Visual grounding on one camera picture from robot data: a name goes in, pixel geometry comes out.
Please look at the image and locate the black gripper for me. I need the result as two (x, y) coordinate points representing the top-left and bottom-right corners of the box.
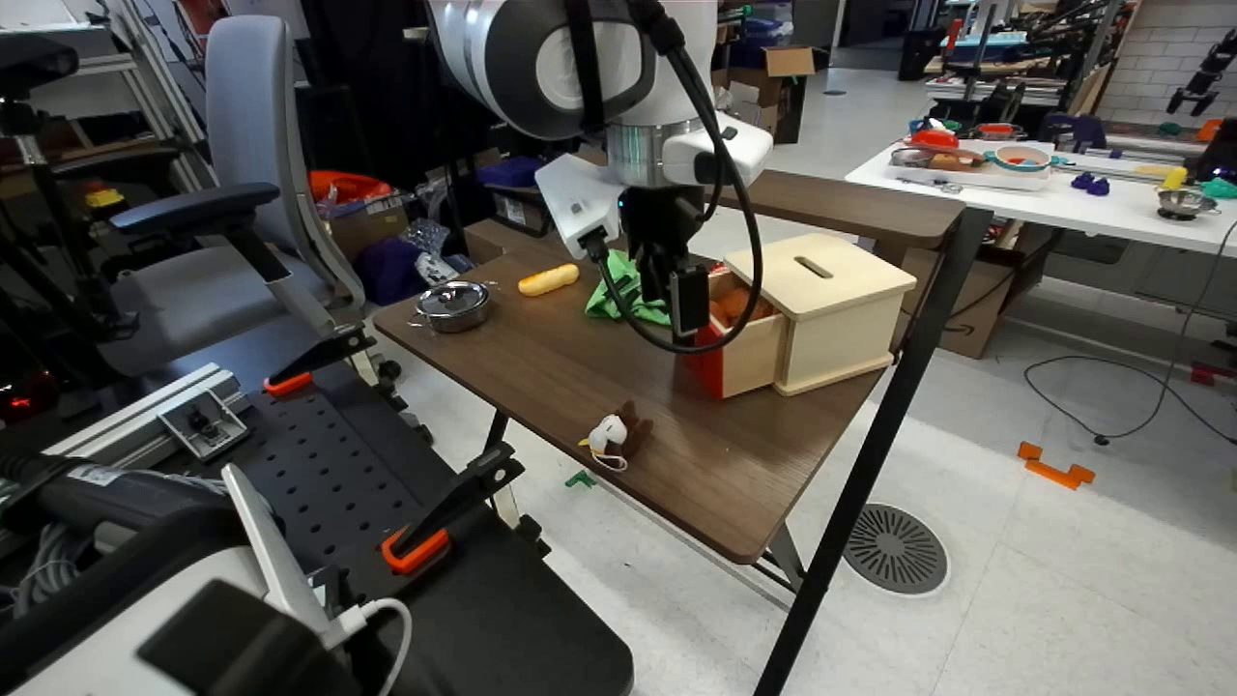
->
(619, 185), (716, 348)

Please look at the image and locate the orange front wooden drawer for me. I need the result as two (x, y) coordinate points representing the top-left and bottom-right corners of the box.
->
(685, 261), (789, 405)

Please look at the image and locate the green cloth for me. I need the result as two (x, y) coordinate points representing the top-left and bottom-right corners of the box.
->
(579, 242), (675, 334)

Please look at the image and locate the small white brown toy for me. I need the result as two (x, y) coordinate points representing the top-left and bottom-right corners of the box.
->
(575, 403), (653, 475)

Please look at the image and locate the light wooden box with slot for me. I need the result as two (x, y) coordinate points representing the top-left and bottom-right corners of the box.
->
(722, 231), (921, 398)

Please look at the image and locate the dark wooden shelf board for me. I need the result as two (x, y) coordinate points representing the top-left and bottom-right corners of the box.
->
(738, 165), (975, 251)

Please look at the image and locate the silver metal pot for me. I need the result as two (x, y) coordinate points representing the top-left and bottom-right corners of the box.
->
(408, 251), (493, 337)

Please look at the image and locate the open cardboard box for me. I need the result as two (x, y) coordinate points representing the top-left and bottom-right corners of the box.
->
(717, 42), (820, 148)

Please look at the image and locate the black metal table leg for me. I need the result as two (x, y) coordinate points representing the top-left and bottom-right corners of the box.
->
(748, 203), (997, 696)

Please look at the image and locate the dark blue bag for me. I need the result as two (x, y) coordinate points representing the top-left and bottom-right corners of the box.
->
(355, 234), (430, 309)

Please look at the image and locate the red bowl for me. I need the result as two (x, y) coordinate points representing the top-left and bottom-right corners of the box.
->
(907, 120), (967, 158)

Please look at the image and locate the brown cardboard box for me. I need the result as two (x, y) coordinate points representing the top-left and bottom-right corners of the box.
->
(895, 238), (1055, 365)

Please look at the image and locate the round floor drain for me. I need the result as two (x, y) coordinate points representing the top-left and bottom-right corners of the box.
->
(841, 502), (953, 599)

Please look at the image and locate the orange plastic bin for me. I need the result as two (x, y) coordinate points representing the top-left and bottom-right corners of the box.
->
(306, 165), (396, 211)

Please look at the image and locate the white work table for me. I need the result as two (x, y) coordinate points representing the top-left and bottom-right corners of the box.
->
(841, 131), (1237, 261)

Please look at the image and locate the purple toy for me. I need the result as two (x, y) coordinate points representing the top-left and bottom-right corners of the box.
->
(1068, 165), (1118, 202)

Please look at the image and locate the grey office chair with armrest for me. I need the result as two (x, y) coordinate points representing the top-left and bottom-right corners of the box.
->
(95, 13), (369, 379)

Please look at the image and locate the black flat device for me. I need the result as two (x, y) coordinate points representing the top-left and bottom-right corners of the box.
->
(130, 575), (367, 696)

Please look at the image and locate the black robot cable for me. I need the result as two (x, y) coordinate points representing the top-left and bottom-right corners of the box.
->
(559, 0), (770, 361)

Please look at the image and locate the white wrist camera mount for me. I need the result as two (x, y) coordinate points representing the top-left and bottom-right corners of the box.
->
(530, 152), (637, 267)

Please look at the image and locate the large black clamp orange handle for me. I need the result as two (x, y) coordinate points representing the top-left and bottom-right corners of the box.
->
(376, 442), (530, 581)

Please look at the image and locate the small black clamp orange handle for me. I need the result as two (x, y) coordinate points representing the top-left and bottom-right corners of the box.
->
(260, 326), (377, 405)

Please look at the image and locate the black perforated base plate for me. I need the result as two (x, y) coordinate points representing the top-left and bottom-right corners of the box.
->
(188, 379), (637, 696)

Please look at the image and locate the orange bracket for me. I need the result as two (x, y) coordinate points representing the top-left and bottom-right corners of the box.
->
(1011, 437), (1097, 495)

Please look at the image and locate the white cable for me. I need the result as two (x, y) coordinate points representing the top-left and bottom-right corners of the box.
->
(336, 597), (416, 696)

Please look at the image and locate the black floor cable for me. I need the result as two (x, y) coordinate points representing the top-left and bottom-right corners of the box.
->
(1019, 220), (1237, 453)

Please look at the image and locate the aluminium extrusion rail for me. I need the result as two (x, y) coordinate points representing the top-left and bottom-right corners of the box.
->
(39, 361), (249, 466)

